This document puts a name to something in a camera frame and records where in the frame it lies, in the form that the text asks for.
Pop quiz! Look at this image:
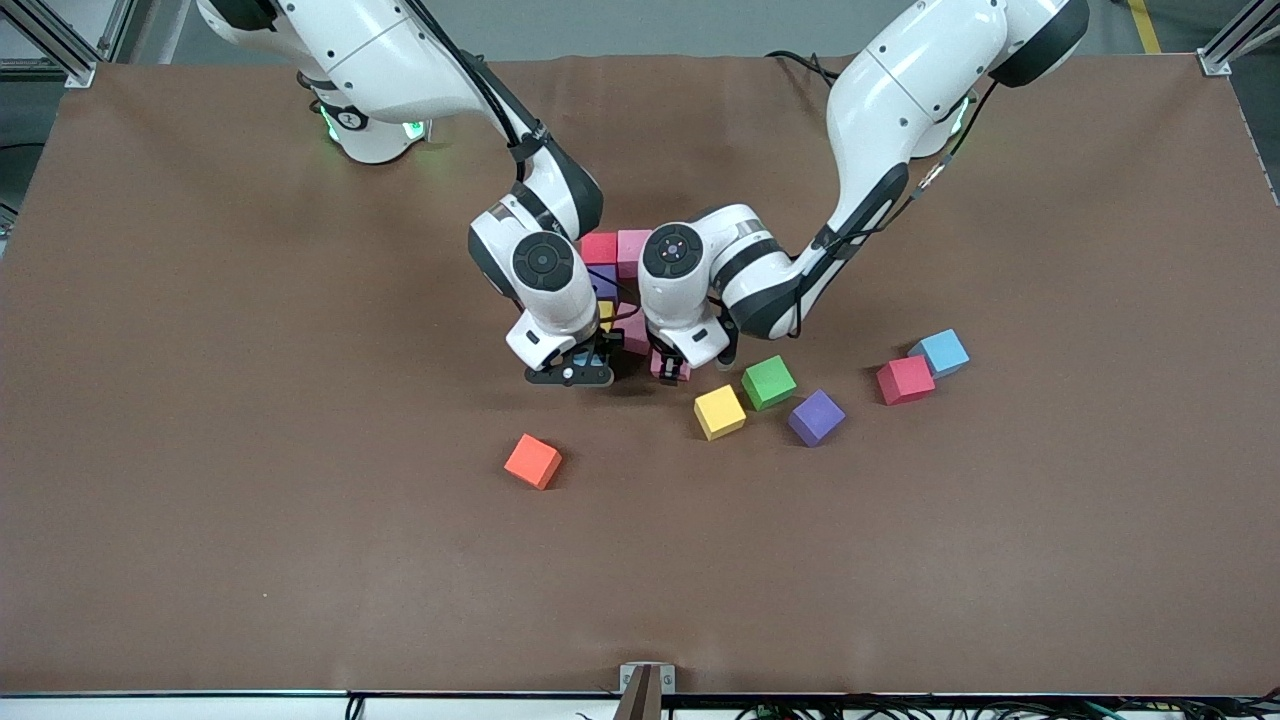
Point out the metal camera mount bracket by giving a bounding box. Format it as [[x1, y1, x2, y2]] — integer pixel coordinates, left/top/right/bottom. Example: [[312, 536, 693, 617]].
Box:
[[613, 662, 677, 720]]

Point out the orange foam cube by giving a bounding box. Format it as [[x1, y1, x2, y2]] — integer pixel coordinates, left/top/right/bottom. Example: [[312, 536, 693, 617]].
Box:
[[503, 433, 563, 491]]

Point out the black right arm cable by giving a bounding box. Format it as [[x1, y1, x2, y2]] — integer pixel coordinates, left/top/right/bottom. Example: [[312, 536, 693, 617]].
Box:
[[410, 0, 641, 331]]

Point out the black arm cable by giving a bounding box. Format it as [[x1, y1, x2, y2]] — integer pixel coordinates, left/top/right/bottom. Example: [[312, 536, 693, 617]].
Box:
[[795, 80, 1001, 341], [410, 0, 641, 331]]

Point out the aluminium frame post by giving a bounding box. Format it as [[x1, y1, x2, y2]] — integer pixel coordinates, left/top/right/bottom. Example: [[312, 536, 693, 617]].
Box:
[[1197, 0, 1280, 78], [0, 0, 136, 89]]

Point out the green foam cube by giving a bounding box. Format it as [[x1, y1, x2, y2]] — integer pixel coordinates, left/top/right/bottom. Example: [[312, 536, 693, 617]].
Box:
[[741, 355, 798, 412]]

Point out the brown table mat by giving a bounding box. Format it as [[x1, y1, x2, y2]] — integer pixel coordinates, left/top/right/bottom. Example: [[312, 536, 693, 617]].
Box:
[[0, 52, 1280, 696]]

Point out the black base cable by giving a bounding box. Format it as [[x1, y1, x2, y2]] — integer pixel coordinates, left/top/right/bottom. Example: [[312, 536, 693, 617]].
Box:
[[765, 48, 851, 91]]

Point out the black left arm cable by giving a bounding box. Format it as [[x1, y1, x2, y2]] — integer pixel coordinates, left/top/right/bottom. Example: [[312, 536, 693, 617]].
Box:
[[795, 80, 1001, 341]]

